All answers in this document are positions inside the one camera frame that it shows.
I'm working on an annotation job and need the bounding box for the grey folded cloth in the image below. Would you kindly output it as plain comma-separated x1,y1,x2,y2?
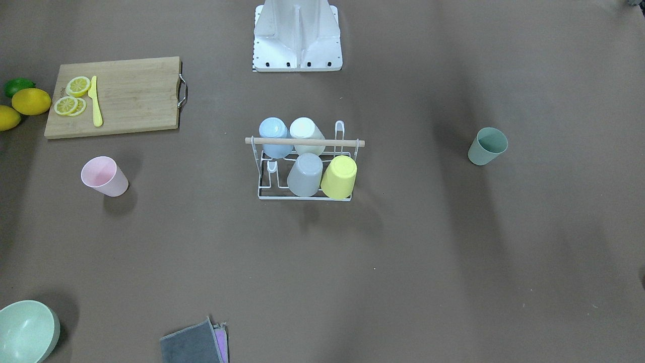
159,318,227,362

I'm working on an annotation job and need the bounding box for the blue plastic cup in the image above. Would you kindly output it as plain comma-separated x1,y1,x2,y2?
259,117,293,159

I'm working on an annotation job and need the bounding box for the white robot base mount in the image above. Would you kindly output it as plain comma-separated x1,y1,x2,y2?
252,1,343,72

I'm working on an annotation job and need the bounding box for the yellow plastic cup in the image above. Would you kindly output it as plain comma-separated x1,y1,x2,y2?
320,155,357,200

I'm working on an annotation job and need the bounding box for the yellow plastic knife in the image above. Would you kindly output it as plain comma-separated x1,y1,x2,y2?
88,75,103,127

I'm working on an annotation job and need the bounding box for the white wire cup holder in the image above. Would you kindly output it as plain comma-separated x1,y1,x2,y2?
245,121,365,202

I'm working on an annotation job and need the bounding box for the white plastic cup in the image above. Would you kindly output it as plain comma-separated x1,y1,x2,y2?
289,117,325,156

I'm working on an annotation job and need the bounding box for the purple folded cloth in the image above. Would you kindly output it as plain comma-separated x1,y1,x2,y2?
213,324,230,362

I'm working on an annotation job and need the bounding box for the green plastic cup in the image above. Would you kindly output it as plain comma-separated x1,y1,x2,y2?
468,127,508,166

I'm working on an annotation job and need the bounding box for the wooden cutting board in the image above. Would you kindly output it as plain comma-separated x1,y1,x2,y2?
44,56,187,140

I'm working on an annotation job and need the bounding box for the grey plastic cup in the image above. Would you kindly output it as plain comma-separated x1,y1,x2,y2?
287,153,323,197

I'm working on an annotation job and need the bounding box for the light green bowl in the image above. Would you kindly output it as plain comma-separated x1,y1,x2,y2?
1,299,60,362

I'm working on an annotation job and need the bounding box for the whole yellow lemon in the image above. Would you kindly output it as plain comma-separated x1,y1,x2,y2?
11,88,51,115
0,105,22,132

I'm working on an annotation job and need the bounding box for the pink plastic cup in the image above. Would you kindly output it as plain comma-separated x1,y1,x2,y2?
81,156,129,197

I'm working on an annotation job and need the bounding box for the green lime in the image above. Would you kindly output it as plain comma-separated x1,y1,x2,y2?
3,77,35,98

